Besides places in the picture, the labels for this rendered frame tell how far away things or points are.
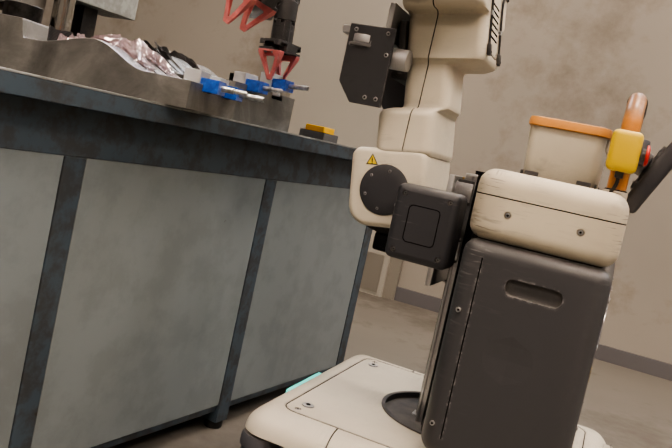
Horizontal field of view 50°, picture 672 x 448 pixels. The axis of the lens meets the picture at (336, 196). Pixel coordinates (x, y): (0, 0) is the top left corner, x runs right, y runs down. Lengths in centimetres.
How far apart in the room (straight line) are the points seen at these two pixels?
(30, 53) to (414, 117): 78
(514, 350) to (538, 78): 298
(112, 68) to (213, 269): 55
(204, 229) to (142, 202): 22
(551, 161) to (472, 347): 38
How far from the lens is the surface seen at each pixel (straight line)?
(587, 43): 415
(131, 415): 173
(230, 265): 182
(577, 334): 126
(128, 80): 149
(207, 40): 490
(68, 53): 156
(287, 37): 187
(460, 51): 150
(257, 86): 174
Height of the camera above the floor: 79
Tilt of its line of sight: 4 degrees down
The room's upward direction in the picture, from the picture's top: 12 degrees clockwise
